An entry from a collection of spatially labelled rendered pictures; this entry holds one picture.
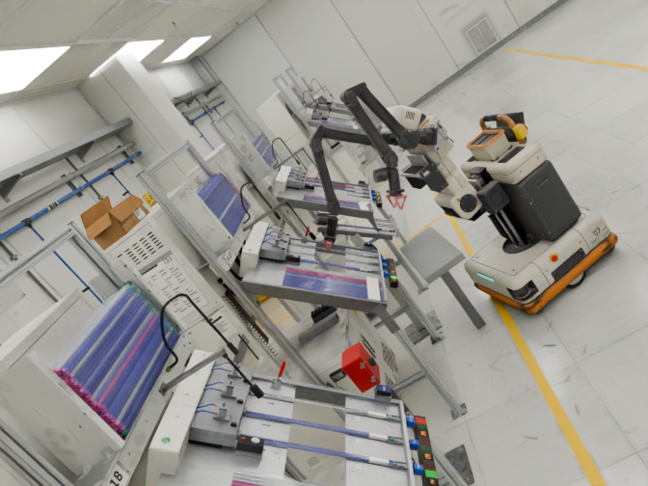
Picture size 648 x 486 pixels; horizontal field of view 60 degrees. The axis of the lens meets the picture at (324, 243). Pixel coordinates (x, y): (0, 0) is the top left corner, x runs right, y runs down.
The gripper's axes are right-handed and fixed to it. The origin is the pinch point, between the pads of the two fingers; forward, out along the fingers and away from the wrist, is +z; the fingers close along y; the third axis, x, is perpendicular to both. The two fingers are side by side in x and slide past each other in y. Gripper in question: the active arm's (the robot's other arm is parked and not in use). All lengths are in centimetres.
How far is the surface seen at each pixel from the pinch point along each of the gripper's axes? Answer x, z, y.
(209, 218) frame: -60, -25, 50
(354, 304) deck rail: 16, 2, 60
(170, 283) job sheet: -73, 7, 61
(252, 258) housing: -38, -4, 41
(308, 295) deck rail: -7, 2, 60
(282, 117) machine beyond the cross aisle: -78, 2, -439
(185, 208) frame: -72, -27, 50
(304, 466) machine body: 8, 105, 60
